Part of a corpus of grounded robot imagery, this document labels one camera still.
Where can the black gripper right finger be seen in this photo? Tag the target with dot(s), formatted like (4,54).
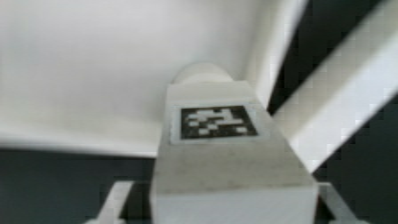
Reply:
(343,216)

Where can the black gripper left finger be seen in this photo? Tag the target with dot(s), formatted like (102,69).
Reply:
(125,208)

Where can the white table leg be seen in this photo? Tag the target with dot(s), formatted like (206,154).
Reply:
(230,178)

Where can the white square tabletop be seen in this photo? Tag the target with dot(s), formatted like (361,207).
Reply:
(91,55)

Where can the white U-shaped obstacle fence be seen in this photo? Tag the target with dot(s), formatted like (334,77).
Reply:
(347,90)

